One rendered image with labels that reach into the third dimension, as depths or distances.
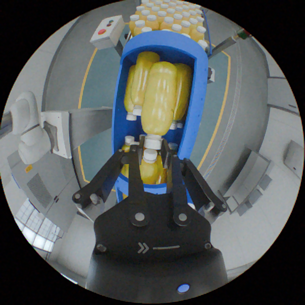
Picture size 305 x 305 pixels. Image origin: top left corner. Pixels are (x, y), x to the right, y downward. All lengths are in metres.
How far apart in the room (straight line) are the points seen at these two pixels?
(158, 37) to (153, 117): 0.19
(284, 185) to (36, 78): 6.18
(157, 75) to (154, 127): 0.12
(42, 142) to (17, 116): 0.23
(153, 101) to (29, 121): 0.59
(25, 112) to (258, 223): 4.06
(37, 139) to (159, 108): 0.60
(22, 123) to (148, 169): 0.62
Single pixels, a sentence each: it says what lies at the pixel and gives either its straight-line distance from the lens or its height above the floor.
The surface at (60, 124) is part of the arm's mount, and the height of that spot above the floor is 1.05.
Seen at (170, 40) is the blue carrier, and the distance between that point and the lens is 0.24.
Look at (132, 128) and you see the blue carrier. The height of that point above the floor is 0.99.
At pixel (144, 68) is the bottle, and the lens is 0.29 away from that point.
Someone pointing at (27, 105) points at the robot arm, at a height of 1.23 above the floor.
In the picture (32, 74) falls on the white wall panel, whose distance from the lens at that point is 2.98.
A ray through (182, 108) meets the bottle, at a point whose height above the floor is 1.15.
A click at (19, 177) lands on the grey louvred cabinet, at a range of 1.71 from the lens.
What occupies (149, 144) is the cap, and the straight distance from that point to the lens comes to 0.19.
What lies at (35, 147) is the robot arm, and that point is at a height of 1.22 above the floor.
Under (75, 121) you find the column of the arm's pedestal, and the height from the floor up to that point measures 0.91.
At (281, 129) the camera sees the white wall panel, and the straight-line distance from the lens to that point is 3.53.
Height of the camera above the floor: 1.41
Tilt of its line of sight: 65 degrees down
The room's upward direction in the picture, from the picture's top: 180 degrees clockwise
